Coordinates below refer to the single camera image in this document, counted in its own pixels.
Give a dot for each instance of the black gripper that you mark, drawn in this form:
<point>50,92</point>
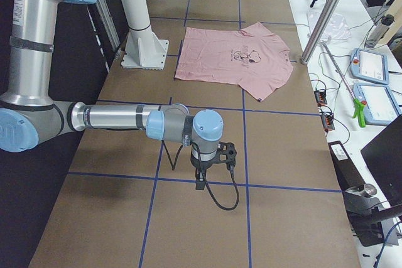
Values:
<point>202,166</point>

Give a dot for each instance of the pink Snoopy t-shirt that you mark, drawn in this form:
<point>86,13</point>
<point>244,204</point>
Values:
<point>253,58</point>

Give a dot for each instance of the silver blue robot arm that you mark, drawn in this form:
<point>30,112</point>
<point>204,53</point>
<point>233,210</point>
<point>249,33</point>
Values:
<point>29,116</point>

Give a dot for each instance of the black box with white label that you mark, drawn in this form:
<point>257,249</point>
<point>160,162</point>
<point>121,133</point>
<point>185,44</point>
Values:
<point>347,174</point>

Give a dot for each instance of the silver metal cylinder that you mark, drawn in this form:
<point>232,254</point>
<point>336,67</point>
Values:
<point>367,190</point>

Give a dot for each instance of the black monitor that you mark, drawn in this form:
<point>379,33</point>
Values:
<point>382,156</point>

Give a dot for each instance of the lower teach pendant tablet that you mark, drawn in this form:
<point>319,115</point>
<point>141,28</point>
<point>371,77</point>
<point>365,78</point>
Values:
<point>381,107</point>

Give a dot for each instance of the teach pendant tablet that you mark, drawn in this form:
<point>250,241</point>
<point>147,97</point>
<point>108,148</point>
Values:
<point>369,66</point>
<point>381,107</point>

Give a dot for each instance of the clear plastic bag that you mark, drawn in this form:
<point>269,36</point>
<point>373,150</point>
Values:
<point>336,28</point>

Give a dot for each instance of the upper teach pendant tablet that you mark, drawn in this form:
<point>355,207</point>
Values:
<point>369,66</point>

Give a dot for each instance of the clear water bottle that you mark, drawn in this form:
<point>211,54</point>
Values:
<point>380,30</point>

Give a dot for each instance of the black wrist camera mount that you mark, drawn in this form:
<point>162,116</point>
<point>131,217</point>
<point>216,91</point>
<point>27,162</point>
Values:
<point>227,152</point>

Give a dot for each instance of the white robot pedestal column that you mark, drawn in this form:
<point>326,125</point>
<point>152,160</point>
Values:
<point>143,48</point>

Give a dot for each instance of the green handled reacher grabber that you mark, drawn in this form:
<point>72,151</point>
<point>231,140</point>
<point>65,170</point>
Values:
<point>359,105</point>

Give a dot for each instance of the aluminium frame post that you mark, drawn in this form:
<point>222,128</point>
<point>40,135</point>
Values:
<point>317,33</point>

